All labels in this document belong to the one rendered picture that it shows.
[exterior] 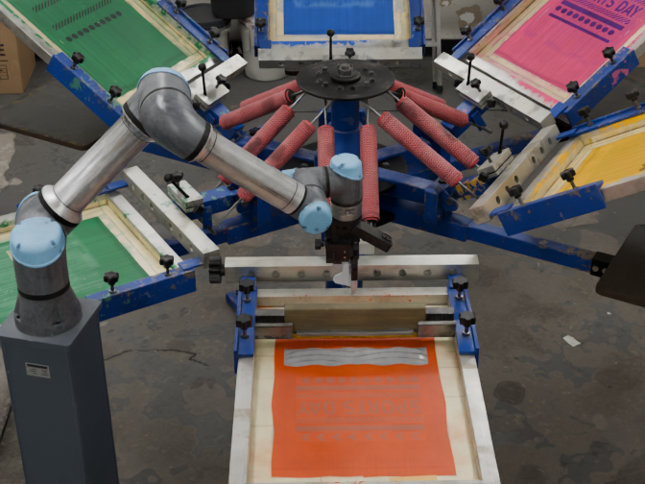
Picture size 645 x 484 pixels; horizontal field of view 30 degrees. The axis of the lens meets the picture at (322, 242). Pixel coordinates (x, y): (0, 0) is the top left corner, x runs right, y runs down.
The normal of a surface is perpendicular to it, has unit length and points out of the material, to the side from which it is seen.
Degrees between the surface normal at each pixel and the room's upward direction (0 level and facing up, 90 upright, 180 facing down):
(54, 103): 0
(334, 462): 0
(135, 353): 0
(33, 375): 90
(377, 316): 90
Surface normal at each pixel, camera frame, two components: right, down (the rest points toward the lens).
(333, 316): 0.01, 0.52
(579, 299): 0.00, -0.85
